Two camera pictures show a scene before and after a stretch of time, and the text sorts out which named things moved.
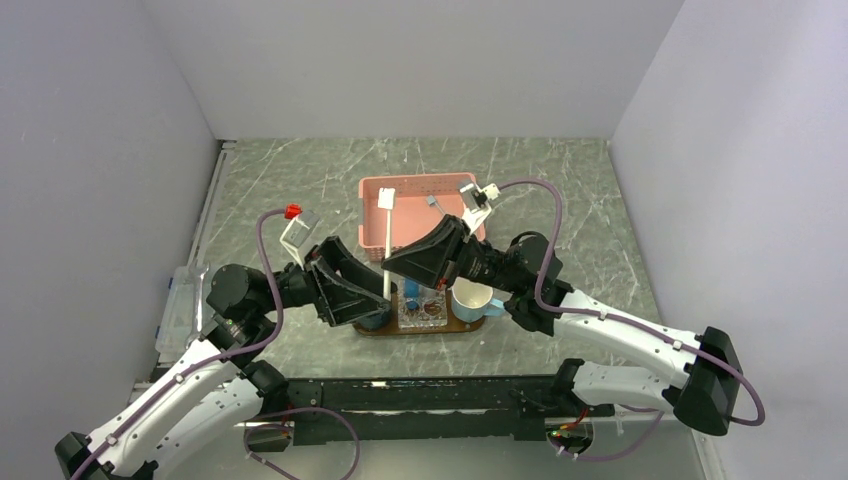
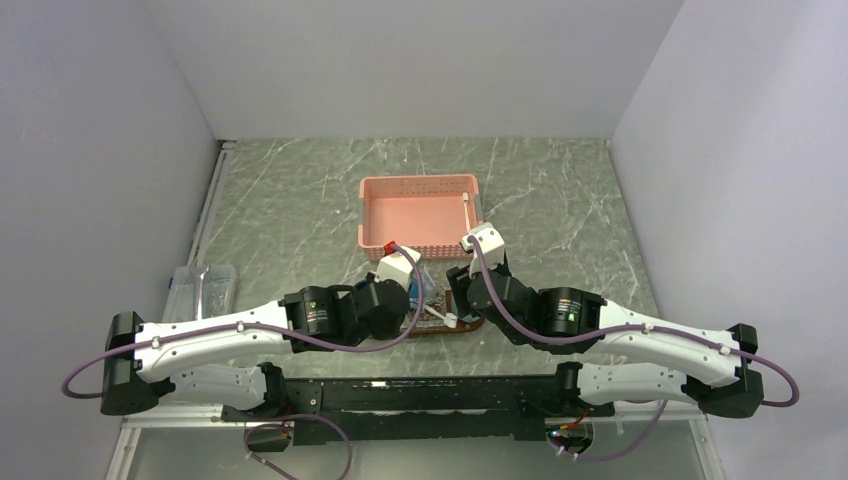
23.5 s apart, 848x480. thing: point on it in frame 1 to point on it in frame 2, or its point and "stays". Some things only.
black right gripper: (426, 259) to (459, 278)
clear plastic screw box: (178, 320) stays
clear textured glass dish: (420, 306) stays
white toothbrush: (387, 202) to (450, 319)
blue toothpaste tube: (411, 293) stays
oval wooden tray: (392, 329) stays
